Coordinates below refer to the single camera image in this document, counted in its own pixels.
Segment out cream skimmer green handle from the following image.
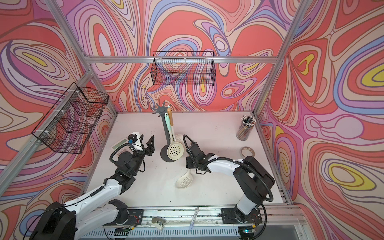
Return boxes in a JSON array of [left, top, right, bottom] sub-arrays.
[[165, 116, 184, 161]]

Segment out cream skimmer wooden handle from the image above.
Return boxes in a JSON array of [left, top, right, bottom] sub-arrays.
[[175, 169, 193, 189], [167, 106, 184, 144]]

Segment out grey utensil rack stand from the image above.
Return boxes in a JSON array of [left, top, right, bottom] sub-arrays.
[[151, 103, 175, 163]]

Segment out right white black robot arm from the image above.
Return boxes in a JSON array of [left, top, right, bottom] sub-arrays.
[[182, 135, 275, 223]]

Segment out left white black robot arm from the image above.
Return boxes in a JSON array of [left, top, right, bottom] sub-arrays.
[[30, 132, 155, 240]]

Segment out pink white calculator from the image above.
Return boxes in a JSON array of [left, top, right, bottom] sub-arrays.
[[111, 138, 130, 156]]

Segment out roll of tape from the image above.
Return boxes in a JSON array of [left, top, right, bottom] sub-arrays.
[[240, 147, 256, 159]]

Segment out pencil cup with pencils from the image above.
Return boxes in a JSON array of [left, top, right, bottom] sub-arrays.
[[236, 115, 257, 141]]

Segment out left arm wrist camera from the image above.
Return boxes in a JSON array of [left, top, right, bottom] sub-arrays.
[[128, 132, 143, 151]]

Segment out pen on rail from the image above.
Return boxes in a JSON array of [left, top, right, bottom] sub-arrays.
[[189, 207, 200, 231]]

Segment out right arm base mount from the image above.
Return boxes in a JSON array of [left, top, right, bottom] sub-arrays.
[[219, 208, 263, 225]]

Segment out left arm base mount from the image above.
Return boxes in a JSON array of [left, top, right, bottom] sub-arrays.
[[106, 199, 144, 227]]

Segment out small clip on rail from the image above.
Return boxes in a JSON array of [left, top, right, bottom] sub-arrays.
[[151, 217, 166, 231]]

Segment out black wire basket left wall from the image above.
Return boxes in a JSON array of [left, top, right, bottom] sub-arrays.
[[32, 83, 109, 154]]

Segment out black wire basket wall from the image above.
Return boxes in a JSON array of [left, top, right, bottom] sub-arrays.
[[151, 50, 216, 86], [32, 83, 109, 154]]

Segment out black wire basket back wall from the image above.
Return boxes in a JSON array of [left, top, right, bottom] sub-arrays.
[[151, 50, 216, 86]]

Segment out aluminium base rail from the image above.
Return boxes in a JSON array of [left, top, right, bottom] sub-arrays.
[[79, 205, 314, 240]]

